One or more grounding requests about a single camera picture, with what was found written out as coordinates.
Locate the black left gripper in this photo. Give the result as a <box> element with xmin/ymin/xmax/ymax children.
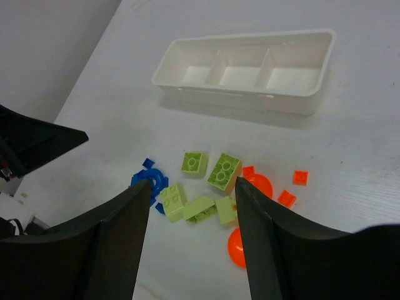
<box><xmin>1</xmin><ymin>106</ymin><xmax>89</xmax><ymax>182</ymax></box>

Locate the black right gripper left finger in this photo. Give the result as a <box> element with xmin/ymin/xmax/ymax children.
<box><xmin>1</xmin><ymin>180</ymin><xmax>151</xmax><ymax>299</ymax></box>

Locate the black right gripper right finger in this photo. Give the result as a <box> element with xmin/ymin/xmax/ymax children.
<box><xmin>235</xmin><ymin>177</ymin><xmax>399</xmax><ymax>299</ymax></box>

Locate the green sloped lego piece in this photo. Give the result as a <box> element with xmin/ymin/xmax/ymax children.
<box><xmin>215</xmin><ymin>196</ymin><xmax>238</xmax><ymax>226</ymax></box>

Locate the green studded lego brick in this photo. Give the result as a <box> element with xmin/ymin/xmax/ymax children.
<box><xmin>160</xmin><ymin>184</ymin><xmax>187</xmax><ymax>223</ymax></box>

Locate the blue curved lego piece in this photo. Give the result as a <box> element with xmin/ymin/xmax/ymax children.
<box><xmin>130</xmin><ymin>158</ymin><xmax>169</xmax><ymax>215</ymax></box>

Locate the green curved lego brick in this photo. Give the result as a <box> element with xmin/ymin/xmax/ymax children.
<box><xmin>182</xmin><ymin>196</ymin><xmax>217</xmax><ymax>224</ymax></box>

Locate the large green rectangular lego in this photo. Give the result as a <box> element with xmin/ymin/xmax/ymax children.
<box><xmin>207</xmin><ymin>153</ymin><xmax>243</xmax><ymax>194</ymax></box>

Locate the small green square lego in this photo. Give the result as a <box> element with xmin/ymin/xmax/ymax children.
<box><xmin>181</xmin><ymin>152</ymin><xmax>208</xmax><ymax>178</ymax></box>

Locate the orange funnel lego near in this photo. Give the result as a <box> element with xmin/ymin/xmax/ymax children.
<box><xmin>227</xmin><ymin>227</ymin><xmax>246</xmax><ymax>269</ymax></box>

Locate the orange funnel lego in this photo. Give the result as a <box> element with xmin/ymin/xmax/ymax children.
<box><xmin>227</xmin><ymin>227</ymin><xmax>246</xmax><ymax>269</ymax></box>
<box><xmin>242</xmin><ymin>166</ymin><xmax>273</xmax><ymax>199</ymax></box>

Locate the small orange curved lego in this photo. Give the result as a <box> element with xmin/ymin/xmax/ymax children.
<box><xmin>277</xmin><ymin>190</ymin><xmax>297</xmax><ymax>208</ymax></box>

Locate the orange funnel lego far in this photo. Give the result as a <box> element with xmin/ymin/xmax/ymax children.
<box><xmin>242</xmin><ymin>166</ymin><xmax>273</xmax><ymax>199</ymax></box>

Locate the small orange lego tile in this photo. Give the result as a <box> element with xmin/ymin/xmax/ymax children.
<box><xmin>292</xmin><ymin>170</ymin><xmax>309</xmax><ymax>186</ymax></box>

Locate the white three-compartment tray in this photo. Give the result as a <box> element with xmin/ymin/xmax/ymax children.
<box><xmin>152</xmin><ymin>29</ymin><xmax>336</xmax><ymax>116</ymax></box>

